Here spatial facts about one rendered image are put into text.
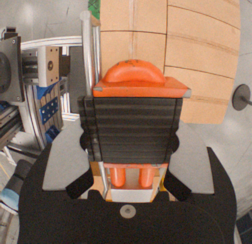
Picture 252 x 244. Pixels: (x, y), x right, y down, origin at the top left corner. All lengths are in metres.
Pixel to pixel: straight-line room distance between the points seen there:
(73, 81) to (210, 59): 1.14
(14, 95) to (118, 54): 0.60
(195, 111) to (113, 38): 0.75
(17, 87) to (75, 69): 0.84
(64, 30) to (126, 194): 1.51
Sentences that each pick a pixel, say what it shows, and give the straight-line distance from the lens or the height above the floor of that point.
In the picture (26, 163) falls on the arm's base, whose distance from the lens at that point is 0.71.
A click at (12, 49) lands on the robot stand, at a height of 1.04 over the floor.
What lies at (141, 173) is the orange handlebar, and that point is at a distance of 0.18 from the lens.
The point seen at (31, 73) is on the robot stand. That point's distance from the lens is 0.51.
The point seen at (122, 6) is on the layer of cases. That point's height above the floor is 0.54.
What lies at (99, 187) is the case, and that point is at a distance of 0.82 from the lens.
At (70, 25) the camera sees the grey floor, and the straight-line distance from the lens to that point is 1.53.
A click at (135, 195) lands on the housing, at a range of 0.20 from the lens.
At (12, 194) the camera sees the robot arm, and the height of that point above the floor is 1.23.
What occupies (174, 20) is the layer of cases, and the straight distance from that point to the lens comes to 0.88.
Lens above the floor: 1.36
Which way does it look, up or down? 61 degrees down
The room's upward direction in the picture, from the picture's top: 175 degrees counter-clockwise
